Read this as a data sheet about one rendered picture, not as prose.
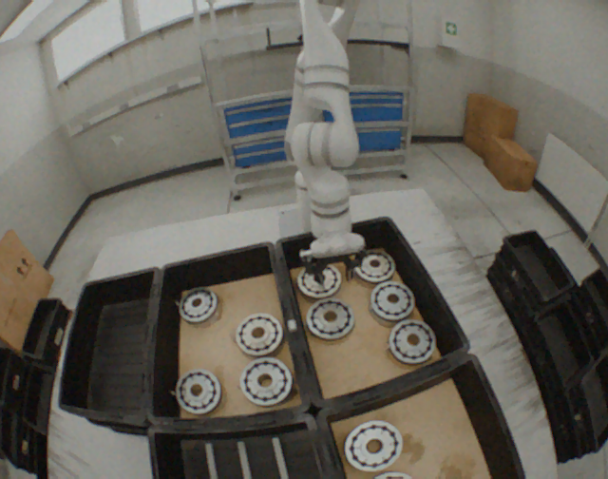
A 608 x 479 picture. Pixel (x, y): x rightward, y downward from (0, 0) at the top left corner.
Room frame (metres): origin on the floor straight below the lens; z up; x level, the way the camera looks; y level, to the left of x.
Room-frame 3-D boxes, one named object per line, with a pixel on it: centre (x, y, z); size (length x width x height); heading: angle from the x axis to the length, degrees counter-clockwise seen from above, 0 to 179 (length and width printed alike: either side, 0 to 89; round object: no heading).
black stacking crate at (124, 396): (0.22, 0.49, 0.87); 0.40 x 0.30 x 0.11; 8
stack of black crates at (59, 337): (0.40, 1.50, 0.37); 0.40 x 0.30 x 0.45; 2
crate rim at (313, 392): (0.30, -0.10, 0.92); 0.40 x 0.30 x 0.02; 8
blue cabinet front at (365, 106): (2.18, -0.65, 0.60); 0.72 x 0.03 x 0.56; 92
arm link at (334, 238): (0.37, -0.05, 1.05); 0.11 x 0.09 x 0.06; 1
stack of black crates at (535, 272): (0.47, -1.09, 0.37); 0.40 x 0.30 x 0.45; 2
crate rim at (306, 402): (0.26, 0.19, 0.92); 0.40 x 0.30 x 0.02; 8
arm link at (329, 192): (0.39, -0.04, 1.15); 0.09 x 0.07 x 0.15; 65
